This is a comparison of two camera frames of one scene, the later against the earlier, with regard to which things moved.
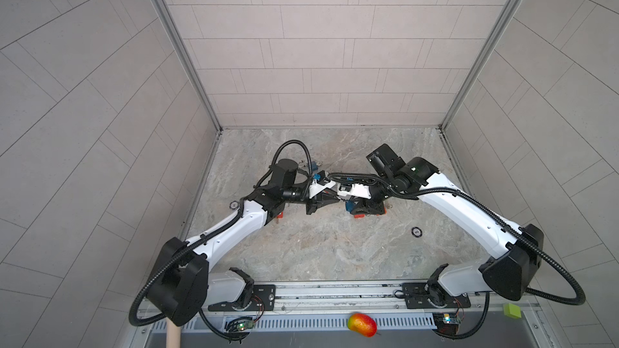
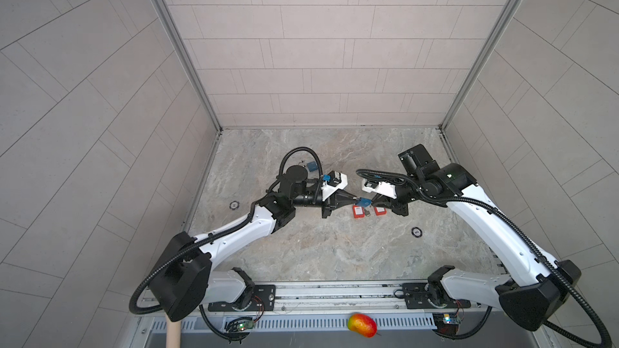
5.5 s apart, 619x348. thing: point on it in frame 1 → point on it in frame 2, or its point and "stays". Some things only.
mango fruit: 363,324 stays
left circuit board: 245,325 stays
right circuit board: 446,323 stays
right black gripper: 367,207 → 392,203
